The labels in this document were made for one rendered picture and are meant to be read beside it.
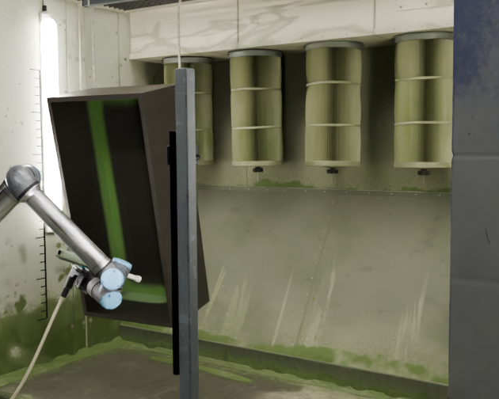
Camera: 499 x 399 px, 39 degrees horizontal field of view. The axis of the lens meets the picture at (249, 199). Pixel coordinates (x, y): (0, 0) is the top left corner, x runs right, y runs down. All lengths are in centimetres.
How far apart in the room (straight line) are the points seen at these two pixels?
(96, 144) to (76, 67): 77
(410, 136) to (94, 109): 173
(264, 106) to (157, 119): 113
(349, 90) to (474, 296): 211
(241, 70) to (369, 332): 176
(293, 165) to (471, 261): 257
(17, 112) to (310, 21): 177
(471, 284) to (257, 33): 250
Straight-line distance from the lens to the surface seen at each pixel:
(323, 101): 413
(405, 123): 393
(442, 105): 392
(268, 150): 442
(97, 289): 319
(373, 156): 442
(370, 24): 400
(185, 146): 234
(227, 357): 444
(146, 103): 339
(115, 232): 415
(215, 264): 472
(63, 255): 335
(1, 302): 432
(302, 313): 426
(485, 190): 224
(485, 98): 225
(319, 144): 413
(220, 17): 453
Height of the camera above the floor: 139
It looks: 4 degrees down
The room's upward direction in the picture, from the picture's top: straight up
